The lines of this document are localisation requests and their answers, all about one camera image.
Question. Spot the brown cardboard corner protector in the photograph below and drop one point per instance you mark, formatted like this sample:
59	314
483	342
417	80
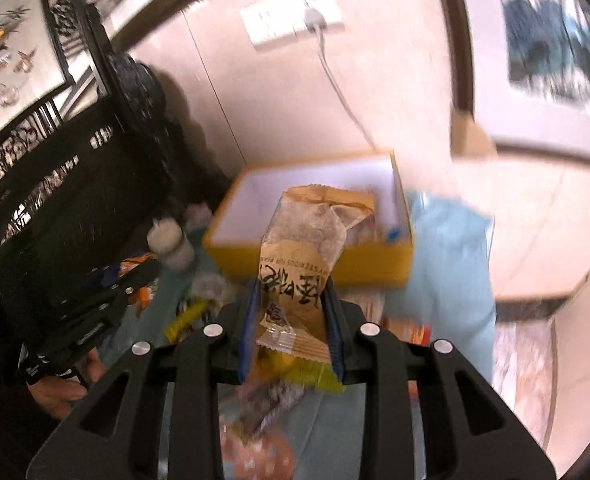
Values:
470	135

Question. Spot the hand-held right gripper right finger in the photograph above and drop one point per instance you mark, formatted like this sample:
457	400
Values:
336	340

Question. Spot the yellow cardboard box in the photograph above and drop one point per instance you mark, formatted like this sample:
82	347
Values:
375	265

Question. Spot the white lidded cup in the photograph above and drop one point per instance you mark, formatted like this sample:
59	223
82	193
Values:
170	245

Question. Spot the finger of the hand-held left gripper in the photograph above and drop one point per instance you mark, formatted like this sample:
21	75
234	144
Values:
125	282

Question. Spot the person's left hand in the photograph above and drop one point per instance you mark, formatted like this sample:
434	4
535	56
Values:
60	390

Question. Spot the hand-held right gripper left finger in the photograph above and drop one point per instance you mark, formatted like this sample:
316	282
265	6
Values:
250	320

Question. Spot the orange snack packet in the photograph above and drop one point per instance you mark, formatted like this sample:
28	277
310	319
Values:
137	261

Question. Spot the clear patterned snack packet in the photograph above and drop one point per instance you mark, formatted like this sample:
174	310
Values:
270	405

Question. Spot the yellow green snack packet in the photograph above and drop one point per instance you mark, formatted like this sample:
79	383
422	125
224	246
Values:
305	375

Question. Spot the black carved wooden chair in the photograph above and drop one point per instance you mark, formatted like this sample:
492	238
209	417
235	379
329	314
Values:
140	110

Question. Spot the small yellow snack packet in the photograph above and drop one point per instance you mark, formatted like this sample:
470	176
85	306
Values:
185	322

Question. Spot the white wall socket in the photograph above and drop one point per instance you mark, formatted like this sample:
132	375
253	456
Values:
270	20

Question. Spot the pink polka dot packet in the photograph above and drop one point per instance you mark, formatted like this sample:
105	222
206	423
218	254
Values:
260	460

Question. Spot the light blue cloth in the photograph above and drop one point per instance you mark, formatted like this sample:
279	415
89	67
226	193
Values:
445	280

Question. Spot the black carved screen panel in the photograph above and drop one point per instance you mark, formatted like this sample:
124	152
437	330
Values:
5	60

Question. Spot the framed blue painting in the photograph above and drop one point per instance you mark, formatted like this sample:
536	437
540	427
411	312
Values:
540	35

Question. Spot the red snack packet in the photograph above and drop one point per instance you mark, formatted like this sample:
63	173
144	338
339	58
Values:
417	332

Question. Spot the tan snack packet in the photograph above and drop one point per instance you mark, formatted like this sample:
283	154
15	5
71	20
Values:
295	260

